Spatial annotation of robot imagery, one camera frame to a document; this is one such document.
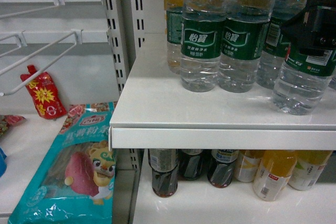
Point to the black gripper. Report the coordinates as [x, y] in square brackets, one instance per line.
[312, 30]

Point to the clear water bottle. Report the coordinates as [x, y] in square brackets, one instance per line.
[302, 80]

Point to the water bottle front left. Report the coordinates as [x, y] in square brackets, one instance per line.
[202, 32]

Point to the white shelf board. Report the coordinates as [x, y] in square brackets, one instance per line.
[198, 201]
[155, 111]

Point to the white slotted shelf upright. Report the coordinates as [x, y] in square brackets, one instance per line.
[127, 158]

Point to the white bottom shelf board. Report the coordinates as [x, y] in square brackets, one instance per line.
[198, 201]

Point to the yellow green drink bottle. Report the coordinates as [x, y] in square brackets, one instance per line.
[310, 165]

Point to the orange juice bottle front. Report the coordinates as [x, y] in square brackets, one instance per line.
[273, 173]

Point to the orange juice bottle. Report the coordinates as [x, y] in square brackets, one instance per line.
[273, 173]
[173, 31]

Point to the yellow drink bottle white label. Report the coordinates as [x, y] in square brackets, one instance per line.
[247, 164]

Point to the orange juice bottle rear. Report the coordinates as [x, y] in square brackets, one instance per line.
[173, 31]

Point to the dark sauce bottle blue label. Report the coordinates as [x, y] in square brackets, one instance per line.
[221, 167]

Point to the dark sauce bottle middle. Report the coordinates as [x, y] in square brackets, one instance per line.
[192, 162]

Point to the dark soy sauce bottle left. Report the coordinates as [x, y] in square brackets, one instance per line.
[164, 165]

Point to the red sauce pouch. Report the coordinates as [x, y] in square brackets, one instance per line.
[44, 94]

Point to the teal sweet potato noodle bag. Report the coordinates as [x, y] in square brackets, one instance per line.
[75, 181]

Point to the floral snack packet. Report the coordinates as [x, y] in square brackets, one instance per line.
[9, 121]

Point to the blue package edge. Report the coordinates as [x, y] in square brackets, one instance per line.
[3, 164]

